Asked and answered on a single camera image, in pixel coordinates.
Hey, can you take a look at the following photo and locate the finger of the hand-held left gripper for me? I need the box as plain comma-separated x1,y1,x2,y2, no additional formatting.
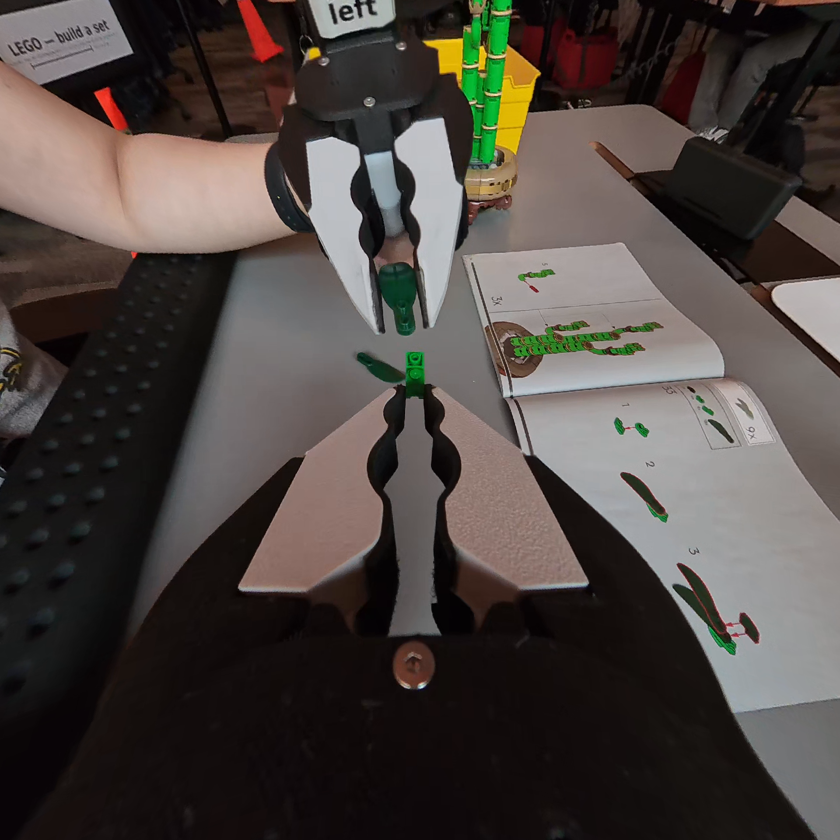
306,133,388,337
397,115,466,330

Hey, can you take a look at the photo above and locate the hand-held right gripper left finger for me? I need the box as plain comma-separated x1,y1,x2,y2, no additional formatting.
238,386,409,636

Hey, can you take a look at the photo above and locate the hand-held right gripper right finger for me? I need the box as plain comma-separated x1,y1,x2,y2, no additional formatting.
423,386,589,636

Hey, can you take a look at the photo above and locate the dark green lego leaf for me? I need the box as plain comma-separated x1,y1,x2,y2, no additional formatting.
356,352,406,383
377,261,419,337

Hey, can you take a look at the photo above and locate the person's left forearm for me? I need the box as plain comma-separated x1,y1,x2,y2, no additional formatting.
0,62,293,253

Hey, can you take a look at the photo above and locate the green lego bamboo model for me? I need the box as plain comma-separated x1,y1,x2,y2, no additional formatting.
459,0,519,210

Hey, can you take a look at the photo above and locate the open lego instruction booklet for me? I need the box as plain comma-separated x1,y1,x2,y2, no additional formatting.
462,243,840,713

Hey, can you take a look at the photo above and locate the black wristband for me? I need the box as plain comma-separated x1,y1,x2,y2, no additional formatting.
264,141,315,234

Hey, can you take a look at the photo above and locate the yellow plastic bin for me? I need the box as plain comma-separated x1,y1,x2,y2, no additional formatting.
425,38,541,148

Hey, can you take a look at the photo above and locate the red bag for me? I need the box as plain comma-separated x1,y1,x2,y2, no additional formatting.
554,26,621,89
659,49,710,126

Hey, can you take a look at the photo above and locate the black perforated mat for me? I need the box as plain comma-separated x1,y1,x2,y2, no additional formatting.
0,252,237,742

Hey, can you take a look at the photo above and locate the black box-shaped device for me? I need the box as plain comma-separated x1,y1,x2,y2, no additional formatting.
663,134,805,244

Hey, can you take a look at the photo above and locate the white sign with black text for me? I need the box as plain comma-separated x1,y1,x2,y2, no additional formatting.
0,0,135,86

